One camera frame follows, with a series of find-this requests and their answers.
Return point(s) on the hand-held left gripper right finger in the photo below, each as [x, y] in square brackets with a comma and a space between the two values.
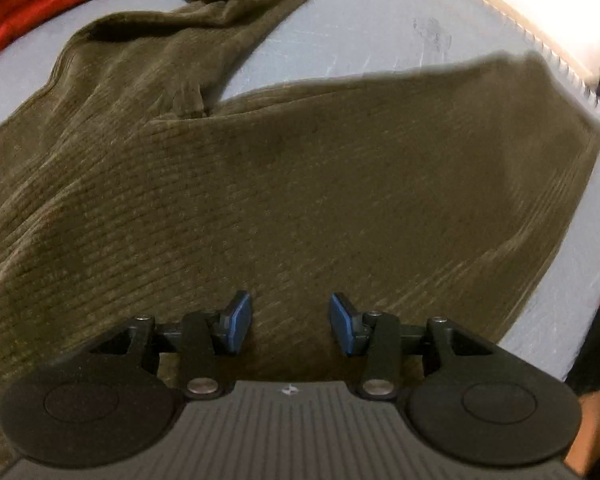
[341, 322]

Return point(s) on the grey-blue bed mattress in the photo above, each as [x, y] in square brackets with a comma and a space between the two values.
[375, 25]

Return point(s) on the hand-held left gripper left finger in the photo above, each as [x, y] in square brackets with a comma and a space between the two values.
[238, 321]

